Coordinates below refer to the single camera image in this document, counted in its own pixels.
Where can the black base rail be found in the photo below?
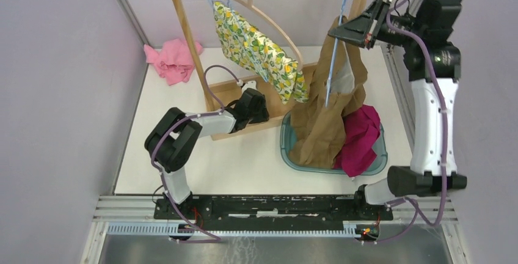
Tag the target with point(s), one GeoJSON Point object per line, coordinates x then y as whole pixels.
{"type": "Point", "coordinates": [280, 213]}

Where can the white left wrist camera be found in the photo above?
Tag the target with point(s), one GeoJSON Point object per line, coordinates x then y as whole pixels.
{"type": "Point", "coordinates": [244, 85]}

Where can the brown skirt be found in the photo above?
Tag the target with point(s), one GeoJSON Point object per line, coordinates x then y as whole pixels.
{"type": "Point", "coordinates": [320, 130]}

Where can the wooden clothes rack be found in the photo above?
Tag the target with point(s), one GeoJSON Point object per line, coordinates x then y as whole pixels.
{"type": "Point", "coordinates": [229, 91]}

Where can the pink crumpled cloth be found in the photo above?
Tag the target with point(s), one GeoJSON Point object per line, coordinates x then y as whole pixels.
{"type": "Point", "coordinates": [173, 62]}

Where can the white slotted cable duct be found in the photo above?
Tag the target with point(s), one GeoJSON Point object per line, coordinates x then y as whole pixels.
{"type": "Point", "coordinates": [172, 229]}

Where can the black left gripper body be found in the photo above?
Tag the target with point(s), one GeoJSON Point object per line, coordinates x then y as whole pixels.
{"type": "Point", "coordinates": [260, 114]}

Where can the teal plastic basket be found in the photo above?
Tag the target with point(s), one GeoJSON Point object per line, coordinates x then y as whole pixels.
{"type": "Point", "coordinates": [288, 140]}

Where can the magenta cloth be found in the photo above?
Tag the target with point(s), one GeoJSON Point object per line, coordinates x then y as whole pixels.
{"type": "Point", "coordinates": [362, 129]}

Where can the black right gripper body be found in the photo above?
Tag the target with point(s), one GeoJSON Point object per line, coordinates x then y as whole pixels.
{"type": "Point", "coordinates": [384, 31]}

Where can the yellow patterned cloth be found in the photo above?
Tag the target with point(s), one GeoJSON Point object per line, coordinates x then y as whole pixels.
{"type": "Point", "coordinates": [287, 81]}

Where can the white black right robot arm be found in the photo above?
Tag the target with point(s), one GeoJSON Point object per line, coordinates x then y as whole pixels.
{"type": "Point", "coordinates": [434, 66]}

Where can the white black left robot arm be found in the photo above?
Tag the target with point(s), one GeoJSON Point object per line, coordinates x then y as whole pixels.
{"type": "Point", "coordinates": [173, 139]}

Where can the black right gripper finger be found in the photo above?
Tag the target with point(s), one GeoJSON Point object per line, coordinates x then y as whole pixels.
{"type": "Point", "coordinates": [356, 38]}
{"type": "Point", "coordinates": [357, 24]}

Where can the beige wooden hanger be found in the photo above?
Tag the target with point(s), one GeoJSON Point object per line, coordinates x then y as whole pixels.
{"type": "Point", "coordinates": [263, 15]}

